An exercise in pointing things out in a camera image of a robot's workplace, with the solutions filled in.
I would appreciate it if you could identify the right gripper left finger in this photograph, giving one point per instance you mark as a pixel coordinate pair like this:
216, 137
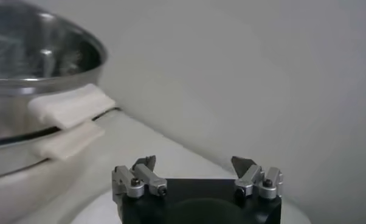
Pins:
140, 176

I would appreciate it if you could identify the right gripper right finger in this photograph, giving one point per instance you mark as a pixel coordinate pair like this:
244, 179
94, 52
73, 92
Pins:
253, 179

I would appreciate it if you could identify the white round plate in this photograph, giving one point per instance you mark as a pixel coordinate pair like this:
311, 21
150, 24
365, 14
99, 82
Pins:
95, 213

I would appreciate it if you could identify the cream electric cooker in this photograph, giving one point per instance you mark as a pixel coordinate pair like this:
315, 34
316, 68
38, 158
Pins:
19, 198

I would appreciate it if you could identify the stainless steel steamer basket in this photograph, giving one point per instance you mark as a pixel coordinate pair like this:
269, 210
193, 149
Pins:
34, 54

